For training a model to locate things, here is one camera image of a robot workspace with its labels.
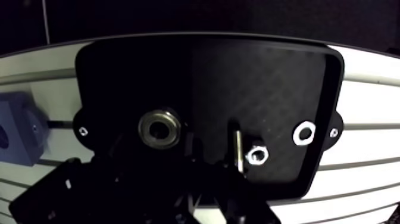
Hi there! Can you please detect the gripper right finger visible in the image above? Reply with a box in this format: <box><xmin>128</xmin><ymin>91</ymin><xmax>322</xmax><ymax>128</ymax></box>
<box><xmin>215</xmin><ymin>118</ymin><xmax>282</xmax><ymax>224</ymax></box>

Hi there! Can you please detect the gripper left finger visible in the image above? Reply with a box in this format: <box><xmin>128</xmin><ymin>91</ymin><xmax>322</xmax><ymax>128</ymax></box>
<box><xmin>8</xmin><ymin>133</ymin><xmax>176</xmax><ymax>224</ymax></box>

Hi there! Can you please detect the dark blue-grey housing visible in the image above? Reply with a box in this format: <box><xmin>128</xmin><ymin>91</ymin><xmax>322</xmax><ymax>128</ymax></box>
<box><xmin>0</xmin><ymin>91</ymin><xmax>51</xmax><ymax>167</ymax></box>

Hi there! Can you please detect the steel bearing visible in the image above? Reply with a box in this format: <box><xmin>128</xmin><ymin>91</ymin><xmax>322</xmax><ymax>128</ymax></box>
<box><xmin>137</xmin><ymin>108</ymin><xmax>183</xmax><ymax>150</ymax></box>

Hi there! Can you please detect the black tray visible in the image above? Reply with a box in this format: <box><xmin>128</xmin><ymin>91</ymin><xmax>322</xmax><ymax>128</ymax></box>
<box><xmin>72</xmin><ymin>35</ymin><xmax>345</xmax><ymax>201</ymax></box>

